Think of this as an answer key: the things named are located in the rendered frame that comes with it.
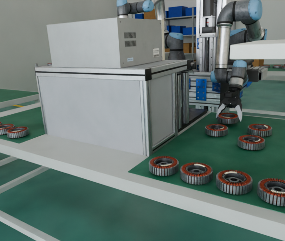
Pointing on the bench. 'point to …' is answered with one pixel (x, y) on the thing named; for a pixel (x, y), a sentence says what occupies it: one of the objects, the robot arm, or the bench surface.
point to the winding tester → (107, 43)
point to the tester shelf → (110, 74)
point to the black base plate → (196, 113)
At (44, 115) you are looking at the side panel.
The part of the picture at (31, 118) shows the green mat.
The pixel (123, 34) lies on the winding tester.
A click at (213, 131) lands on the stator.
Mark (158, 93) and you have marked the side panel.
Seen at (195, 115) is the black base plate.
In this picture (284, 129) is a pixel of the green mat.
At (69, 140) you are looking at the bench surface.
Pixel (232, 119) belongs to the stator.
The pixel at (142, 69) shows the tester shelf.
